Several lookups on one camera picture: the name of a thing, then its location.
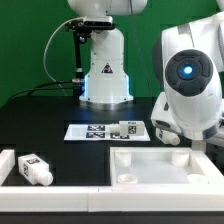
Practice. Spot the white square table top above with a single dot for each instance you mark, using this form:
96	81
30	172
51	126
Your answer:
161	165

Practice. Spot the white marker sheet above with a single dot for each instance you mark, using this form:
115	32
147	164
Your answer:
98	132

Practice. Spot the black camera on stand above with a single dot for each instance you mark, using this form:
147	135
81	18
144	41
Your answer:
88	24

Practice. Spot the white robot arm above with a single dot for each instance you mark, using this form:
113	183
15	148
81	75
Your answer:
180	66

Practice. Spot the black camera stand pole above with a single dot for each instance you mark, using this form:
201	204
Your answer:
78	56

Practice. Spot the white U-shaped fence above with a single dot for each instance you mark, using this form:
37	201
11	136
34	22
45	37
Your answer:
119	198

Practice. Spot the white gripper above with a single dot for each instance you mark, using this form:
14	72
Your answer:
196	118

